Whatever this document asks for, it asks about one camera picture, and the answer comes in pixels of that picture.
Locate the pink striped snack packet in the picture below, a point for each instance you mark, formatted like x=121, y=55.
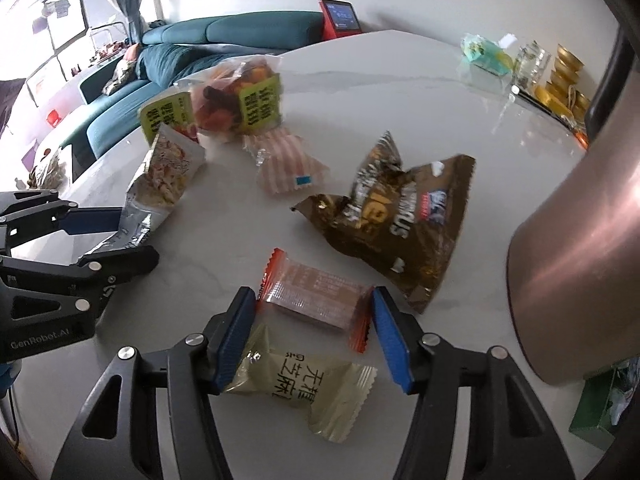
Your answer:
x=287, y=165

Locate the patterned cushion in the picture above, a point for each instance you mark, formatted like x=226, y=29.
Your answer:
x=120, y=72

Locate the red smart display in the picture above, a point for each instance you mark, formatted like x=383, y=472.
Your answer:
x=345, y=15

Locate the beige snack packet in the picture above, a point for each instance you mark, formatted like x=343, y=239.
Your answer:
x=310, y=385

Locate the glass jar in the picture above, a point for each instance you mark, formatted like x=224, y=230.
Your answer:
x=530, y=62

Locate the teal sofa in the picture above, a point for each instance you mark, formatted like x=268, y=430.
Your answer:
x=235, y=30

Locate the rose gold canister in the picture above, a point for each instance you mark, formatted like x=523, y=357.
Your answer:
x=590, y=240

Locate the brown foil snack bag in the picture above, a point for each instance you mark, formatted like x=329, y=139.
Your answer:
x=400, y=230

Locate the silver popcorn snack bag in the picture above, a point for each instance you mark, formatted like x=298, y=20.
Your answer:
x=162, y=175

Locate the green tray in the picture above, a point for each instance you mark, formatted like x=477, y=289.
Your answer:
x=595, y=410

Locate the pink packet with orange ends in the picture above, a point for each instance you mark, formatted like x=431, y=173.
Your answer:
x=315, y=295

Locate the green tissue pack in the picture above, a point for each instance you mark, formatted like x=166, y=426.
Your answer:
x=482, y=52

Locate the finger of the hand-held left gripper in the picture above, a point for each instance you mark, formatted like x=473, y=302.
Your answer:
x=95, y=221
x=120, y=262

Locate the yellow-green label snack bag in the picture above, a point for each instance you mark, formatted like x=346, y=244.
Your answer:
x=160, y=117

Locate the clear dried fruit bag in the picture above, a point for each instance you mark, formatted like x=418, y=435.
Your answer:
x=225, y=95

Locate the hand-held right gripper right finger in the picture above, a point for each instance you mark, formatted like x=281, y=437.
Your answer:
x=392, y=342

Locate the blue white snack packet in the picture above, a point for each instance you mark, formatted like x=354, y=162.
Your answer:
x=624, y=385

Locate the teal cushion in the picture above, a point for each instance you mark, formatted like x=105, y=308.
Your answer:
x=170, y=57

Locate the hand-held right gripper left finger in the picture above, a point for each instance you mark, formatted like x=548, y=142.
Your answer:
x=235, y=345

